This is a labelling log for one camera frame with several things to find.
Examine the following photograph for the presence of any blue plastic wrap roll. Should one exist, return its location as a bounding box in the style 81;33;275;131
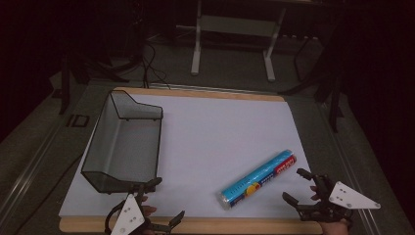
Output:
218;149;298;211

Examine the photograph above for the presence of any black wire mesh basket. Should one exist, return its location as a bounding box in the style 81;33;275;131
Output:
80;90;163;195

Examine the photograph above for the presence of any white metal stand frame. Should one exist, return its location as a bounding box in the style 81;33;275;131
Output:
190;0;288;83

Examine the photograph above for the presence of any white table mat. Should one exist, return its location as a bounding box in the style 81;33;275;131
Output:
58;93;323;219

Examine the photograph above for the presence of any person's right hand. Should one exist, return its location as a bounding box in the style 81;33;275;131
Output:
309;185;350;235

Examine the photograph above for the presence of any person's left hand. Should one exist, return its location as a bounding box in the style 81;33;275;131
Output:
140;195;158;235

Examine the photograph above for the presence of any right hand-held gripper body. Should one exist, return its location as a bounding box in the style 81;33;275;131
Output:
300;173;382;225

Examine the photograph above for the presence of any black cable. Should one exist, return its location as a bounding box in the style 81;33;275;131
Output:
139;40;171;90
13;152;84;235

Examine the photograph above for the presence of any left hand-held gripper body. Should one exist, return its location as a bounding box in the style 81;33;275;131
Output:
104;184;171;235

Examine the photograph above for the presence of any black metal stand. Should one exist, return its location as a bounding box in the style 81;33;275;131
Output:
313;63;347;133
58;48;91;116

